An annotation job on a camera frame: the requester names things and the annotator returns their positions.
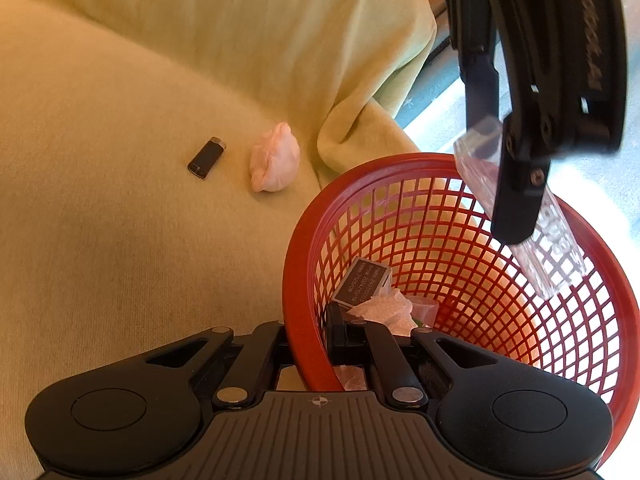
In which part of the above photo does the clear plastic blister pack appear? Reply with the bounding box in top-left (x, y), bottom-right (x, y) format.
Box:
top-left (454, 115), bottom-right (588, 298)

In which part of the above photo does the dark box with white print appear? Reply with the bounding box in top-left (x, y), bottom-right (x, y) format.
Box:
top-left (332, 257), bottom-right (392, 311)

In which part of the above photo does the red plastic mesh basket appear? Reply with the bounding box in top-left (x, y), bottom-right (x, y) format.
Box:
top-left (282, 152), bottom-right (640, 471)

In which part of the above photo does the yellow-green blanket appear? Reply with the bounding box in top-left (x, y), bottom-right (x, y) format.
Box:
top-left (0, 0), bottom-right (438, 461)

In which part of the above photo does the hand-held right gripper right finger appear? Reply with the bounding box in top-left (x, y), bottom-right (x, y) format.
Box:
top-left (325, 303), bottom-right (502, 407)

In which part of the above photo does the black lighter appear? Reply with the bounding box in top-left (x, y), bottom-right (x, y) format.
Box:
top-left (187, 136), bottom-right (227, 178)

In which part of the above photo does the light blue starred curtain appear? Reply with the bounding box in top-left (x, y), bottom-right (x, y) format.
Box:
top-left (392, 35), bottom-right (640, 261)

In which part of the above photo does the pink dumpling toy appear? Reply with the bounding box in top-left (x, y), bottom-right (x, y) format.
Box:
top-left (249, 122), bottom-right (301, 193)

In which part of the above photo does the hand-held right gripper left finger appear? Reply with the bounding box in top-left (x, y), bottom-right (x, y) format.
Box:
top-left (142, 320), bottom-right (301, 412)

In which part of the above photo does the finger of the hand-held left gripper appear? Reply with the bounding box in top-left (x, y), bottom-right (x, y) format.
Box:
top-left (440, 0), bottom-right (501, 137)
top-left (482, 0), bottom-right (576, 245)

